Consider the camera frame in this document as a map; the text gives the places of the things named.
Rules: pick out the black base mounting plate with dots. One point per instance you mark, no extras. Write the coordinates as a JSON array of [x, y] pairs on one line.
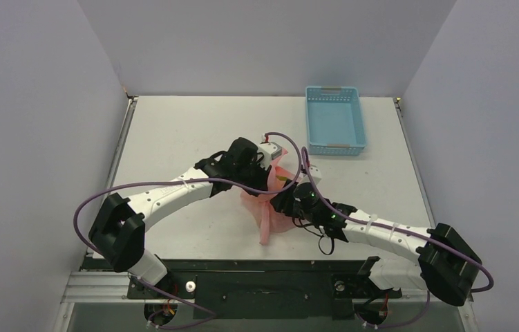
[[264, 289]]

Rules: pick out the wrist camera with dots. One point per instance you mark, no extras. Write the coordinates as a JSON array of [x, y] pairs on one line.
[[270, 151], [312, 174]]

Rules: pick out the light blue plastic basket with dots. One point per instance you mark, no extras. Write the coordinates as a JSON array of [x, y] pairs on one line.
[[335, 123]]

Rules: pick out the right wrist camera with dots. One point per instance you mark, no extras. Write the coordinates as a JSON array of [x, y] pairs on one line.
[[312, 174]]

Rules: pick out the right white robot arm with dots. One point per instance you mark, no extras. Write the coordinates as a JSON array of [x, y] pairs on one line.
[[437, 259]]

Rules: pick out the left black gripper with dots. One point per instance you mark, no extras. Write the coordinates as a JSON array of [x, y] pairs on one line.
[[263, 173]]

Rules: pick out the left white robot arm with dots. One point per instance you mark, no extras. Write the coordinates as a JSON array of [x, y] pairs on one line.
[[119, 229]]

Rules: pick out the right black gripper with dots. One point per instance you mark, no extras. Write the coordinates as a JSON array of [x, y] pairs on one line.
[[284, 199]]

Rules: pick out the pink plastic bag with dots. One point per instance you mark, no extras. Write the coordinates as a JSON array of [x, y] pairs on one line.
[[269, 221]]

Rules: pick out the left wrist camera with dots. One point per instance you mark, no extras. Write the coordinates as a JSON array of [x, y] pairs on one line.
[[270, 151]]

